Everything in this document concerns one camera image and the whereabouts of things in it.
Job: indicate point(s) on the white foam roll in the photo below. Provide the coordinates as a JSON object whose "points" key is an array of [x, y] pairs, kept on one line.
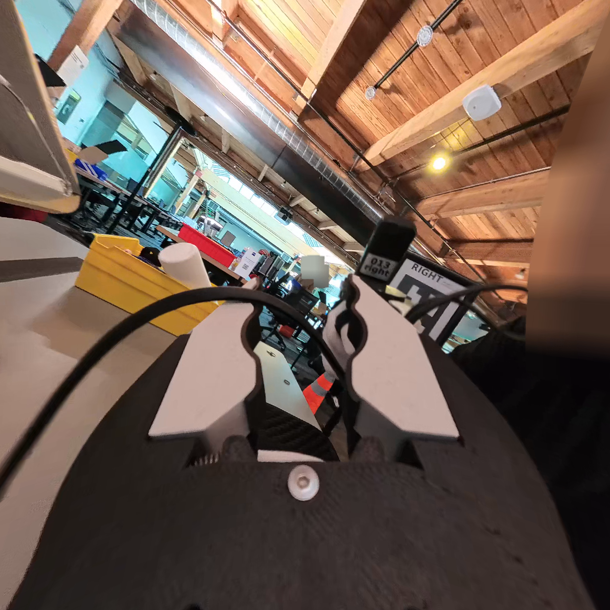
{"points": [[183, 264]]}

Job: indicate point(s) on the black white marker board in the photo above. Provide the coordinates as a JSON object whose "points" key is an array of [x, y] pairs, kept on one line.
{"points": [[429, 281]]}

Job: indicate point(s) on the wooden edge table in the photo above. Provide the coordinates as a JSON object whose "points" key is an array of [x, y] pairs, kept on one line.
{"points": [[219, 268]]}

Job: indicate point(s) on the black padded armrest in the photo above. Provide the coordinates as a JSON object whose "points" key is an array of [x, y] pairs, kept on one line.
{"points": [[295, 433]]}

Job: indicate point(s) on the silver spiral ventilation duct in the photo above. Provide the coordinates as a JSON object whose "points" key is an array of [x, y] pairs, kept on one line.
{"points": [[295, 137]]}

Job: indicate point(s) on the black office chair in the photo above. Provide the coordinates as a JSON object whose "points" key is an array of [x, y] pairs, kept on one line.
{"points": [[300, 305]]}

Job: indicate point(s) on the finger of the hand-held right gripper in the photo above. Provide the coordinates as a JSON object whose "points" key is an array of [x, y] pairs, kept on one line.
{"points": [[336, 340]]}

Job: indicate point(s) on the person's black clothing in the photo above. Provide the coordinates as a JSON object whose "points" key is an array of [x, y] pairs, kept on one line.
{"points": [[524, 405]]}

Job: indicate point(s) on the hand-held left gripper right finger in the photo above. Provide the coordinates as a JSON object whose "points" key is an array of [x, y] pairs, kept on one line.
{"points": [[405, 380]]}

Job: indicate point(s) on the yellow plastic bin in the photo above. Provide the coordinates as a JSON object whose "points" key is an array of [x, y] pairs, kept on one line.
{"points": [[119, 281]]}

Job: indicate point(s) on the wooden tray with black pad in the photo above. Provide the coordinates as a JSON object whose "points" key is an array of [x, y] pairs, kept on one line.
{"points": [[28, 142], [102, 151]]}

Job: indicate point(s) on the orange traffic cone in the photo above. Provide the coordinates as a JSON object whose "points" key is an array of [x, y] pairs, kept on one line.
{"points": [[318, 387]]}

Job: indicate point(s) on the long work table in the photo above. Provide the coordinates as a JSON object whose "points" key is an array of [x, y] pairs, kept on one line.
{"points": [[114, 188]]}

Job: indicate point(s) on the white ceiling device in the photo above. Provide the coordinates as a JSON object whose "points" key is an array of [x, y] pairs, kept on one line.
{"points": [[481, 102]]}

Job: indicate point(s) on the red plastic bin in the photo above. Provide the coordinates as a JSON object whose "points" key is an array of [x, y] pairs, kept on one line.
{"points": [[205, 243]]}

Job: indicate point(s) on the white labelled box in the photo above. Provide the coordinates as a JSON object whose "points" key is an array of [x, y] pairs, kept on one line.
{"points": [[248, 264]]}

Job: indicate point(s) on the blue striped bin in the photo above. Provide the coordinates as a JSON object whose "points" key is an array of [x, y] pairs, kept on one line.
{"points": [[90, 168]]}

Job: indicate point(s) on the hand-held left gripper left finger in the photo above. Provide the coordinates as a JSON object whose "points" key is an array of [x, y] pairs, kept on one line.
{"points": [[205, 380]]}

